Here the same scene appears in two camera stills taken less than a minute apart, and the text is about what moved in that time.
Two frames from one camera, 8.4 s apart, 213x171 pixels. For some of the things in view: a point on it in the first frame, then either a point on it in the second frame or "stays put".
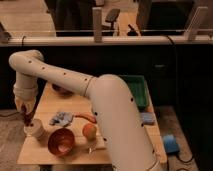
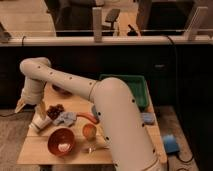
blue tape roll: (171, 144) stays put
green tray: (138, 86) stays put
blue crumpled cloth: (62, 119) stays put
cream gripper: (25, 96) to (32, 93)
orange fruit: (89, 131) stays put
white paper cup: (36, 130) to (39, 122)
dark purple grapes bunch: (28, 120) to (54, 111)
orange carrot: (86, 115) stays put
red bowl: (61, 141) stays put
